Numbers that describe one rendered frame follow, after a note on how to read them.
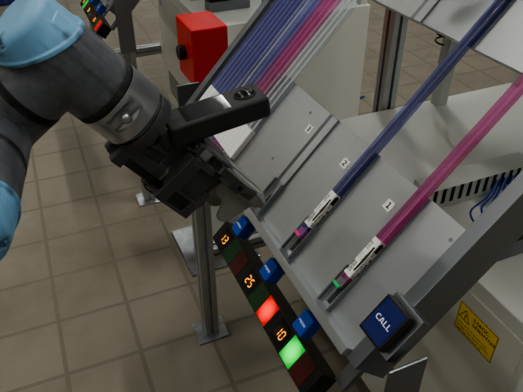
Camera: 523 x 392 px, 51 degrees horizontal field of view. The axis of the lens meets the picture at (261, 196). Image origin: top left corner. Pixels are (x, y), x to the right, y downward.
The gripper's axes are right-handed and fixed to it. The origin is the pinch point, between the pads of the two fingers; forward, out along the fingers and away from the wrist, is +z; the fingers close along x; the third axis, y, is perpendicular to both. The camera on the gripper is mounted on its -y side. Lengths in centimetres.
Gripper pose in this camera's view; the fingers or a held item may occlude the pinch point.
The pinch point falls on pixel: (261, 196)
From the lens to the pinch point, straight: 71.2
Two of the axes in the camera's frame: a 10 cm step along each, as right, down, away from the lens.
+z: 5.8, 4.8, 6.6
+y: -7.1, 6.9, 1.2
